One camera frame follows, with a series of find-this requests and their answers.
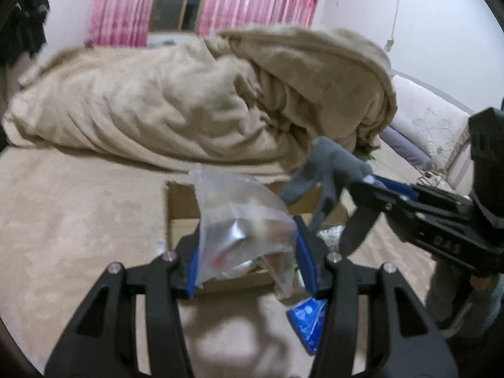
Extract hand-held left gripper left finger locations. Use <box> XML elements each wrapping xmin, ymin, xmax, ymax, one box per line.
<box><xmin>43</xmin><ymin>235</ymin><xmax>202</xmax><ymax>378</ymax></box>

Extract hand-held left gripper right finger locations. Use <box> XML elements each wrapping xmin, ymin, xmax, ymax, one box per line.
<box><xmin>292</xmin><ymin>216</ymin><xmax>461</xmax><ymax>378</ymax></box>

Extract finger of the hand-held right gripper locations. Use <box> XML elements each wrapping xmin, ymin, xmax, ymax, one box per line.
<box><xmin>339</xmin><ymin>202</ymin><xmax>386</xmax><ymax>257</ymax></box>
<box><xmin>350</xmin><ymin>176</ymin><xmax>473</xmax><ymax>215</ymax></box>

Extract cardboard box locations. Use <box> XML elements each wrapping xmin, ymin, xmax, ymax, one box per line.
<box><xmin>163</xmin><ymin>180</ymin><xmax>349</xmax><ymax>294</ymax></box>

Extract clear plastic zip bag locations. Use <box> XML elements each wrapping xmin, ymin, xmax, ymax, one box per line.
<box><xmin>188</xmin><ymin>164</ymin><xmax>308</xmax><ymax>302</ymax></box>

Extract person's right forearm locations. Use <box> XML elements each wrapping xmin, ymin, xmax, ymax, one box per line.
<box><xmin>425</xmin><ymin>258</ymin><xmax>504</xmax><ymax>337</ymax></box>

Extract silver foil wrapper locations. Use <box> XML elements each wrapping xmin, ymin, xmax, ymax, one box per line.
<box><xmin>318</xmin><ymin>226</ymin><xmax>347</xmax><ymax>250</ymax></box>

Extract grey pillow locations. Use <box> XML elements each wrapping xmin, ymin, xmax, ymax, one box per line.
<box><xmin>380</xmin><ymin>126</ymin><xmax>434</xmax><ymax>171</ymax></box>

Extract blue plastic packet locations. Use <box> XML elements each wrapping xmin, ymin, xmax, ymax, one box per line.
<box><xmin>287</xmin><ymin>298</ymin><xmax>328</xmax><ymax>355</ymax></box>

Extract pink striped cushion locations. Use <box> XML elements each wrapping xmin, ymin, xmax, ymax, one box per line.
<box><xmin>447</xmin><ymin>124</ymin><xmax>475</xmax><ymax>195</ymax></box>

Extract white embroidered pillow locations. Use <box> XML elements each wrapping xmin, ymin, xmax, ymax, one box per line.
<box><xmin>390</xmin><ymin>74</ymin><xmax>473</xmax><ymax>166</ymax></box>

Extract beige fleece blanket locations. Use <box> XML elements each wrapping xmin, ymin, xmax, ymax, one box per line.
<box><xmin>2</xmin><ymin>26</ymin><xmax>398</xmax><ymax>174</ymax></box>

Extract pink curtain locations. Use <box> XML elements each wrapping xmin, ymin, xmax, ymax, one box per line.
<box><xmin>90</xmin><ymin>0</ymin><xmax>162</xmax><ymax>48</ymax></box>
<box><xmin>196</xmin><ymin>0</ymin><xmax>328</xmax><ymax>37</ymax></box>

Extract window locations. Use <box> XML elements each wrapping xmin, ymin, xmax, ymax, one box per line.
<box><xmin>149</xmin><ymin>0</ymin><xmax>213</xmax><ymax>34</ymax></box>

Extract dark hanging clothes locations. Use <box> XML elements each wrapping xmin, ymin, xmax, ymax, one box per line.
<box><xmin>0</xmin><ymin>0</ymin><xmax>51</xmax><ymax>67</ymax></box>

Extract wall cable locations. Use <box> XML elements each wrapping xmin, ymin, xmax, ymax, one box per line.
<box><xmin>385</xmin><ymin>0</ymin><xmax>404</xmax><ymax>54</ymax></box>

